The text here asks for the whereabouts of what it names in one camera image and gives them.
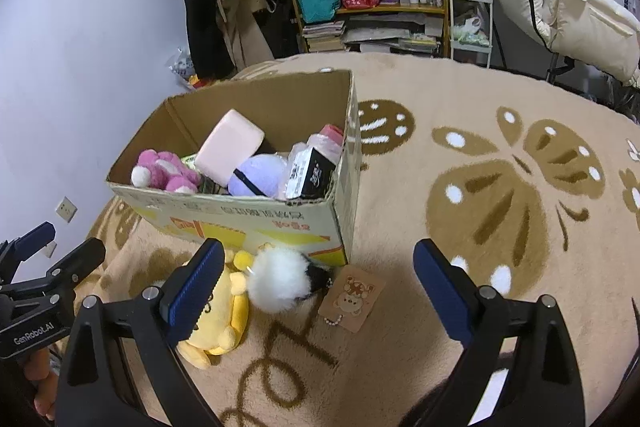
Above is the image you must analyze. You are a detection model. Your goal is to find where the black coat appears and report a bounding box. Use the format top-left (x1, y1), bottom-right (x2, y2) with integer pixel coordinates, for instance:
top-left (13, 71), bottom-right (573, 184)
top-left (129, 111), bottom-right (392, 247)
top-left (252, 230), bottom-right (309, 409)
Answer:
top-left (182, 0), bottom-right (236, 80)

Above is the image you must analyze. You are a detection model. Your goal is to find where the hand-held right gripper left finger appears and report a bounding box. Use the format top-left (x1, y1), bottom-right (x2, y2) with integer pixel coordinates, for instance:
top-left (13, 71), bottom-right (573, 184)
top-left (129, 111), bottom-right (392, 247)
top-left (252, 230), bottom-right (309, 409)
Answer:
top-left (54, 238), bottom-right (226, 427)

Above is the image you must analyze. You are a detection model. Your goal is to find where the beige coat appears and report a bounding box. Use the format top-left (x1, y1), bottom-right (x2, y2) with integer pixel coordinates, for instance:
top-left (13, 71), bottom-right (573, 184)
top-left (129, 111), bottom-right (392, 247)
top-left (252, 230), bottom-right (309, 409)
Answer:
top-left (215, 0), bottom-right (276, 70)

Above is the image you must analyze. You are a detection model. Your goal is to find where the pile of papers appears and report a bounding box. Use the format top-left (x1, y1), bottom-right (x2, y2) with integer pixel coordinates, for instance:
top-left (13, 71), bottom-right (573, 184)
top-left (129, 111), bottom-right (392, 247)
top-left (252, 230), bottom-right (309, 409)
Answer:
top-left (344, 12), bottom-right (446, 55)

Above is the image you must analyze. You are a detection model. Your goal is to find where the beige brown patterned blanket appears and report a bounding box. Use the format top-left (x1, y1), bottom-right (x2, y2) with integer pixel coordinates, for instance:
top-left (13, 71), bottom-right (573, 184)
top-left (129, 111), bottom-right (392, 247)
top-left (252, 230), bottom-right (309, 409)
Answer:
top-left (85, 52), bottom-right (640, 427)

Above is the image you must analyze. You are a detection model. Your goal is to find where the cream padded recliner chair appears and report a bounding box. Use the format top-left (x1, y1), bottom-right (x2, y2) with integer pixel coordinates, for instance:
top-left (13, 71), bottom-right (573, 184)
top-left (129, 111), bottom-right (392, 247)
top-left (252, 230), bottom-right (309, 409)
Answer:
top-left (492, 0), bottom-right (640, 118)

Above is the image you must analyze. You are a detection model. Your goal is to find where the white green plastic bag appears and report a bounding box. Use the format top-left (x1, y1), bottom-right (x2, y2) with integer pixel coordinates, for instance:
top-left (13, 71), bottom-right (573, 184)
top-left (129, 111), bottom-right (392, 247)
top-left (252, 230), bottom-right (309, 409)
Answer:
top-left (451, 18), bottom-right (490, 48)

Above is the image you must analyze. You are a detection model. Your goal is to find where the cardboard box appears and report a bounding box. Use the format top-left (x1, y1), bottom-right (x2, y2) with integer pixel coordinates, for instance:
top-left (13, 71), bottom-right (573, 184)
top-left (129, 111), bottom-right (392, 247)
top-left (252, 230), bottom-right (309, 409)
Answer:
top-left (105, 69), bottom-right (362, 267)

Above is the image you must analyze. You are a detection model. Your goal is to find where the person's left hand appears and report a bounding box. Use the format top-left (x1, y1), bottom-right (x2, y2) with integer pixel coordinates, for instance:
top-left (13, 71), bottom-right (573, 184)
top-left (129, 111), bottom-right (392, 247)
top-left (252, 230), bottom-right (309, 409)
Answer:
top-left (22, 349), bottom-right (58, 420)

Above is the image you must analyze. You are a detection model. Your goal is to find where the black white small box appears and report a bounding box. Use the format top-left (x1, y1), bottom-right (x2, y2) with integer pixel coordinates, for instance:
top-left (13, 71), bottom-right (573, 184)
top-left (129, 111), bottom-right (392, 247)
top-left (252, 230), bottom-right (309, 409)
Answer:
top-left (285, 146), bottom-right (337, 200)

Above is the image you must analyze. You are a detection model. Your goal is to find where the purple plush toy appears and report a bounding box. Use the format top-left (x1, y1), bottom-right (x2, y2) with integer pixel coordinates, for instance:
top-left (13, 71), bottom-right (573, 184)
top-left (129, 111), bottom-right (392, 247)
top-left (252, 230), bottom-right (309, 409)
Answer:
top-left (227, 154), bottom-right (288, 198)

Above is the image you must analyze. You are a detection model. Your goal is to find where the plastic bag of toys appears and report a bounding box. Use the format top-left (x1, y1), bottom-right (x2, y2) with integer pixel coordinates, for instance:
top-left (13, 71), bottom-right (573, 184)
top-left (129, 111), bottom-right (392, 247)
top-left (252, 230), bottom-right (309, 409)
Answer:
top-left (167, 47), bottom-right (216, 90)

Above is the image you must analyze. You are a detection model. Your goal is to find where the brown cartoon card tag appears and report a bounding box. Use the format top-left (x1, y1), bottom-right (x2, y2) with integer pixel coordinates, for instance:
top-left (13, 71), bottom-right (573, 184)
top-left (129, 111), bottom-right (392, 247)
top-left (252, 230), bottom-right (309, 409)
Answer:
top-left (317, 263), bottom-right (387, 334)

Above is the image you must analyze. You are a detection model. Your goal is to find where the white fluffy ball plush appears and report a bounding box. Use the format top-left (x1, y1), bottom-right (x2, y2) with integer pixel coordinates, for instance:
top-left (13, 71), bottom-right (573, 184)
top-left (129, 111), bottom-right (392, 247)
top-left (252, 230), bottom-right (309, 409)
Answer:
top-left (247, 243), bottom-right (335, 314)

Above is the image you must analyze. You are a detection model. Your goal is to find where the dark hanging garment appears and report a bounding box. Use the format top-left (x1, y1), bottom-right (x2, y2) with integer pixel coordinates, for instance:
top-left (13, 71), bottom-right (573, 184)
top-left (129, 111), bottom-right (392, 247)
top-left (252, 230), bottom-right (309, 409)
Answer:
top-left (257, 0), bottom-right (303, 58)

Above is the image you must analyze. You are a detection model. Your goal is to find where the yellow dog plush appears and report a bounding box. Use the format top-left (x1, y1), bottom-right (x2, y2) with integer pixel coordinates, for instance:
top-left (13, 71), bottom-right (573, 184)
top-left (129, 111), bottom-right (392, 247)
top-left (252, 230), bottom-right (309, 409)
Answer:
top-left (175, 248), bottom-right (256, 369)

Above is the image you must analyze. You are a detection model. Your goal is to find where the stack of books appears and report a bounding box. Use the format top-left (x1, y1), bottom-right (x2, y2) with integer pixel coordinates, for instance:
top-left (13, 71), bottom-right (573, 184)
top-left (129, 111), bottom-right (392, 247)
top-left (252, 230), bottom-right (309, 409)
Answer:
top-left (301, 21), bottom-right (347, 54)

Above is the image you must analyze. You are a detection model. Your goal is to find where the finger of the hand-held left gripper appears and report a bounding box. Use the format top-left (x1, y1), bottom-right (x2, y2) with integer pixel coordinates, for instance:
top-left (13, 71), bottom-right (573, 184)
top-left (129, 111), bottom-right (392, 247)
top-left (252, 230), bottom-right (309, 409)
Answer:
top-left (45, 237), bottom-right (107, 303)
top-left (0, 221), bottom-right (57, 280)

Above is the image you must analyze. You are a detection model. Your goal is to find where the pink roll cake plush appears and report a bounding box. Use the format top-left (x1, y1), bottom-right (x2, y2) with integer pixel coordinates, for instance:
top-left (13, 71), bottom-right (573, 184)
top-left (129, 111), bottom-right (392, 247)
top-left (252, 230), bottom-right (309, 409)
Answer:
top-left (194, 108), bottom-right (266, 184)

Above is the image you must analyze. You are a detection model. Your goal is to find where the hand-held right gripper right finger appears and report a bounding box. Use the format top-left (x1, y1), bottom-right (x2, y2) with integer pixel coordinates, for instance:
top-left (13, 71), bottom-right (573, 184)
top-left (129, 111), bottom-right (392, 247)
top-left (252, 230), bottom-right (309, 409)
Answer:
top-left (412, 238), bottom-right (586, 427)

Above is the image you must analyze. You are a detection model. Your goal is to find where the pink bear plush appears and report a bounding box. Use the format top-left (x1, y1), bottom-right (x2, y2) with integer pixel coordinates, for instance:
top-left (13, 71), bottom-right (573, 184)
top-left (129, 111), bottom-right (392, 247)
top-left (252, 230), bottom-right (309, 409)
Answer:
top-left (131, 149), bottom-right (202, 194)

